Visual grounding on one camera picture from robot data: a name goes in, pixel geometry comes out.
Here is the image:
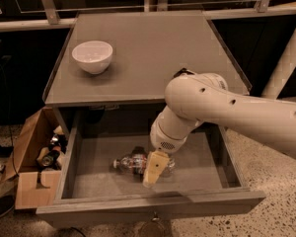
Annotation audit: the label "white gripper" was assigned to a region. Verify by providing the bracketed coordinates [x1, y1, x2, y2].
[143, 118, 189, 188]

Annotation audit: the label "clear plastic water bottle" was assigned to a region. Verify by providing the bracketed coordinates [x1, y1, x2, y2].
[112, 153, 175, 176]

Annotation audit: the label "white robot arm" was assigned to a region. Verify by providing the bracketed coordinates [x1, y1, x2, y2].
[143, 69, 296, 188]

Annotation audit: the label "open grey top drawer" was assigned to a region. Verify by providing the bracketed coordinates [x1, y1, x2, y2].
[36, 119, 266, 229]

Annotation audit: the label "grey cabinet with counter top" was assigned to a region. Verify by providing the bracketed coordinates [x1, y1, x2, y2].
[43, 13, 251, 130]

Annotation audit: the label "cans in cardboard box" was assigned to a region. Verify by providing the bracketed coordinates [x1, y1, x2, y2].
[37, 125, 68, 170]

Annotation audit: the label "white ceramic bowl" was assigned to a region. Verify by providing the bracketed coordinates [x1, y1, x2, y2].
[71, 40, 113, 74]

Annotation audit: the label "cardboard box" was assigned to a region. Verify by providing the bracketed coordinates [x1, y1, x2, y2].
[1, 108, 61, 209]

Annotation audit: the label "metal drawer pull handle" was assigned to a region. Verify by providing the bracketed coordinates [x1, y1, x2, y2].
[138, 212, 166, 237]

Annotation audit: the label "metal window rail frame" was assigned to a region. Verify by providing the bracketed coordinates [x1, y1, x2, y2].
[0, 0, 296, 33]

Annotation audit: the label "black cable on floor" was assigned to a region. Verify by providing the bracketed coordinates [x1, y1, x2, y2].
[0, 57, 21, 178]

